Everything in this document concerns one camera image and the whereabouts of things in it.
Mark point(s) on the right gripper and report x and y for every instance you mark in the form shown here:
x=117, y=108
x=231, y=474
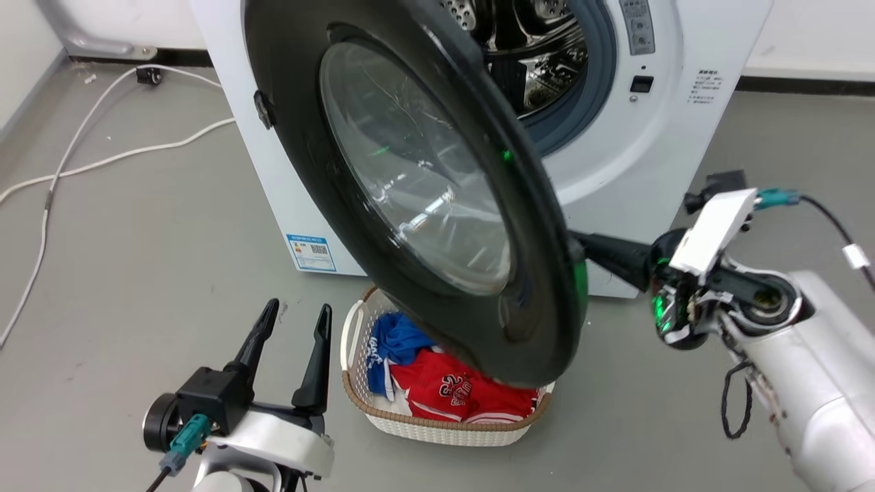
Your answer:
x=673, y=307

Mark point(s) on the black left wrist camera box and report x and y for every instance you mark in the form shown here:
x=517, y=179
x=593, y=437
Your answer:
x=212, y=400

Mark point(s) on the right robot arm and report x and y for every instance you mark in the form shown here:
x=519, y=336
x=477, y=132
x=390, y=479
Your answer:
x=813, y=369

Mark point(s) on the steel washing machine drum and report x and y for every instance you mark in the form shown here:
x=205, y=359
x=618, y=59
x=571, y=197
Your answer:
x=540, y=61

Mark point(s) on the blue garment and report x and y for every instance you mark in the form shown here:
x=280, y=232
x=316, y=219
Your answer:
x=396, y=342

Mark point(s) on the white front-load washing machine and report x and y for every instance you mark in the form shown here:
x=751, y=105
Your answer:
x=636, y=157

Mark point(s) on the black floor plug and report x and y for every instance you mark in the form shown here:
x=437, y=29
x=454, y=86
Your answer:
x=149, y=75

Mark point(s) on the white woven laundry basket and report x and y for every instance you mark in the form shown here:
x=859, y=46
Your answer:
x=444, y=430

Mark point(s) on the blue energy label sticker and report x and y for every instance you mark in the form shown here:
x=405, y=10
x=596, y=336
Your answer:
x=312, y=253

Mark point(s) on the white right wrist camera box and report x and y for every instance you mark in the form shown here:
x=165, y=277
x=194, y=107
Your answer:
x=714, y=232

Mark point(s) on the black round washing machine door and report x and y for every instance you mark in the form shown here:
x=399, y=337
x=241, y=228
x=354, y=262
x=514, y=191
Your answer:
x=417, y=171

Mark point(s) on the grey door gasket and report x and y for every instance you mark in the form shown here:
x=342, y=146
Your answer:
x=595, y=82

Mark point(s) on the red basketball jersey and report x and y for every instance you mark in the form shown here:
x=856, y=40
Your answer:
x=444, y=393

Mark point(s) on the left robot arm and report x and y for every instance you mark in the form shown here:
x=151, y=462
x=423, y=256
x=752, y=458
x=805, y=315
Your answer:
x=225, y=478

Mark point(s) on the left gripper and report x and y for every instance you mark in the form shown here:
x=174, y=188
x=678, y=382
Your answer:
x=280, y=434

